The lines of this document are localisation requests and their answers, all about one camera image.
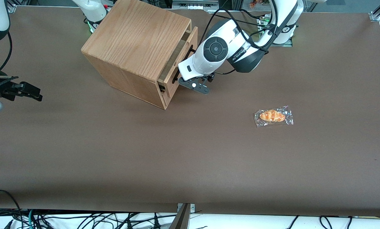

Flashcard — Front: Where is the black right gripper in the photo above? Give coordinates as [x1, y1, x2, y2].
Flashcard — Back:
[0, 76, 43, 102]

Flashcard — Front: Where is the black metal drawer handle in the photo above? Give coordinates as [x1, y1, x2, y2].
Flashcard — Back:
[172, 45, 194, 86]

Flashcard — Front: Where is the wooden drawer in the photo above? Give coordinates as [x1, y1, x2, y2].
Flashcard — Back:
[158, 26, 199, 99]

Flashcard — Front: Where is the wooden drawer cabinet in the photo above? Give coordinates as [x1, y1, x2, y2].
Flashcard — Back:
[81, 0, 192, 110]

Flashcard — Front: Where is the plastic-wrapped bread roll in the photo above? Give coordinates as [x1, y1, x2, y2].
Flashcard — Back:
[254, 106, 294, 128]

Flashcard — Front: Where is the brown table cover sheet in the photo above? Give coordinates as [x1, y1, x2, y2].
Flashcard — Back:
[0, 6, 380, 217]

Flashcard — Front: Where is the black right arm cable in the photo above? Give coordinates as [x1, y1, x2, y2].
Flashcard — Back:
[0, 31, 13, 71]

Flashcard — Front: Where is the silver rail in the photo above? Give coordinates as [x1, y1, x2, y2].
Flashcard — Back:
[172, 0, 221, 10]

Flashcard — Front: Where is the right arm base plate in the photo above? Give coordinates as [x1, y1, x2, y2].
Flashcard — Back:
[86, 18, 98, 34]

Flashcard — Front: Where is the black looping cable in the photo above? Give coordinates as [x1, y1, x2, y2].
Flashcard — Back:
[0, 190, 23, 229]

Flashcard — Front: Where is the metal frame bracket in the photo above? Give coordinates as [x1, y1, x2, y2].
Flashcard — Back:
[171, 203, 196, 229]

